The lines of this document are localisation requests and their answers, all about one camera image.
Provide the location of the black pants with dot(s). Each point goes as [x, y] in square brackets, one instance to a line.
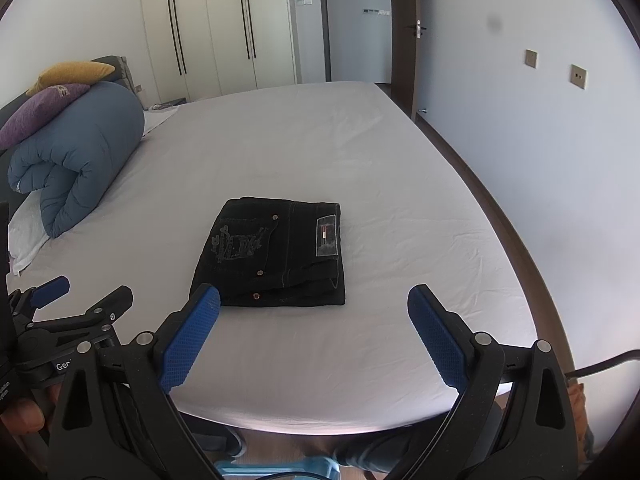
[280, 260]

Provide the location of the light blue plastic object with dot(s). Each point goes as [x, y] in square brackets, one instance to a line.
[310, 467]

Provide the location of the beige wall socket plate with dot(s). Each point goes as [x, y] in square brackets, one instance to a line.
[531, 58]
[578, 76]

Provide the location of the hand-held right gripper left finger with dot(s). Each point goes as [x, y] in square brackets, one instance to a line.
[192, 340]

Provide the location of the black curved bar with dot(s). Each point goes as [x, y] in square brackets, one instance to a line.
[600, 364]

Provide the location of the purple pillow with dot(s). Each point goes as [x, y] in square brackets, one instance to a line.
[40, 110]

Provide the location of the orange cloth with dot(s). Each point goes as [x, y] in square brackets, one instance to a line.
[582, 410]

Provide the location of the bed with white sheet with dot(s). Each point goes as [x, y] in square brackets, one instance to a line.
[300, 150]

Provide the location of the white pillow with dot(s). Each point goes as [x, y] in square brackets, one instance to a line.
[25, 240]

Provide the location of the rolled blue duvet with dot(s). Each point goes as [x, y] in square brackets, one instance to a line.
[85, 150]

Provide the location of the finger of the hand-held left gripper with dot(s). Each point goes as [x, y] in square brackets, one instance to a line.
[50, 290]
[107, 307]

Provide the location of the hallway wall control panel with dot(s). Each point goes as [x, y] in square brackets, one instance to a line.
[375, 11]

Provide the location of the yellow pillow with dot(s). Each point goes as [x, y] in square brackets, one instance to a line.
[70, 72]

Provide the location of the brown wooden door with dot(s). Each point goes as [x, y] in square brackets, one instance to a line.
[402, 60]

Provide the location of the dark nightstand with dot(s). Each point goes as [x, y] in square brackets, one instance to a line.
[177, 101]

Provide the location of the person's left hand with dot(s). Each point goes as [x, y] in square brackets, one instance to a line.
[20, 417]

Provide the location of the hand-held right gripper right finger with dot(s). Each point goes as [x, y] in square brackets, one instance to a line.
[435, 335]

